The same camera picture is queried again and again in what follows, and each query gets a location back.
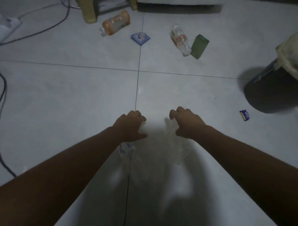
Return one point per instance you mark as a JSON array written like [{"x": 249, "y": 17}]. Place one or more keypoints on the person's left thumb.
[{"x": 142, "y": 135}]

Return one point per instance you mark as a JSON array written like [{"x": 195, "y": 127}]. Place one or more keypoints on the person's left hand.
[{"x": 128, "y": 127}]

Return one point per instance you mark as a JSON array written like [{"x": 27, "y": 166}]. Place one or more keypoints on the person's right hand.
[{"x": 188, "y": 123}]

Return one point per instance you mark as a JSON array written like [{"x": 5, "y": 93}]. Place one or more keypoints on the yellow furniture leg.
[{"x": 87, "y": 10}]

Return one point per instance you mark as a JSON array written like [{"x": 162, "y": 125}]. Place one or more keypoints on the small blue wrapper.
[{"x": 244, "y": 115}]

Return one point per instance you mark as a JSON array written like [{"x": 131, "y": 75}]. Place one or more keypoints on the person's right forearm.
[{"x": 249, "y": 167}]

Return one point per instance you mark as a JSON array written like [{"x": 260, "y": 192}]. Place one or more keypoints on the white power strip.
[{"x": 8, "y": 26}]

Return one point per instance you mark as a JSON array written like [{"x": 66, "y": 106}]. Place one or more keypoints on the dark trash bin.
[{"x": 273, "y": 88}]

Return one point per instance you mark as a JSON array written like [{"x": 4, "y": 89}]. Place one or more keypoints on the blue square packet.
[{"x": 140, "y": 37}]

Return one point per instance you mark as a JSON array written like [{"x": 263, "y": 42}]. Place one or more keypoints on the cream bin liner bag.
[{"x": 288, "y": 55}]

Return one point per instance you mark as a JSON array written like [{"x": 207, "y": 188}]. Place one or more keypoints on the person's right thumb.
[{"x": 180, "y": 133}]

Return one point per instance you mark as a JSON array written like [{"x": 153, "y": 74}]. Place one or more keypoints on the clear plastic bag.
[{"x": 158, "y": 151}]

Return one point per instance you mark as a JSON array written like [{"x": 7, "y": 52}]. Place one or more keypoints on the green carton box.
[{"x": 199, "y": 46}]

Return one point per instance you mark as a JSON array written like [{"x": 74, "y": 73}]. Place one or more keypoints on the orange label plastic bottle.
[{"x": 115, "y": 23}]

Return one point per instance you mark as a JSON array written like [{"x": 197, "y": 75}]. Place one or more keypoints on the clear red label plastic bottle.
[{"x": 180, "y": 39}]

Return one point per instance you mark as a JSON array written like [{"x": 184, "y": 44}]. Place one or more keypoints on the person's left forearm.
[{"x": 58, "y": 179}]

